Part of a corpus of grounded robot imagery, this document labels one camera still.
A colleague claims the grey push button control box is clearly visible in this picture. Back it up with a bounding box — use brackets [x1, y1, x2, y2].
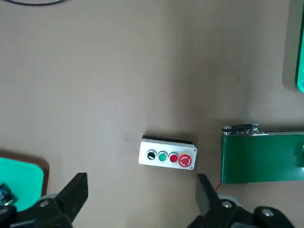
[138, 135, 198, 171]

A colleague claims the green push button switch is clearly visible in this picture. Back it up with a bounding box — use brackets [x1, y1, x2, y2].
[0, 182, 19, 207]

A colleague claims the green plastic tray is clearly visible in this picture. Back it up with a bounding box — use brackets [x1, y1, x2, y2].
[0, 149, 50, 212]
[294, 0, 304, 94]

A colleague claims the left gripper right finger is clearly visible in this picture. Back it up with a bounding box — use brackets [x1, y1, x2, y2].
[185, 173, 296, 228]

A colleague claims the green belt conveyor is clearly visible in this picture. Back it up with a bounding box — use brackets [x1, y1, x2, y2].
[220, 123, 304, 185]

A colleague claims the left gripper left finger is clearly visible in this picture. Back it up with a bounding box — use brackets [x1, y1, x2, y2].
[0, 172, 89, 228]

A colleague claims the black cable on table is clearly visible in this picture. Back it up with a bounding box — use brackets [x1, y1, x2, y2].
[6, 0, 71, 6]

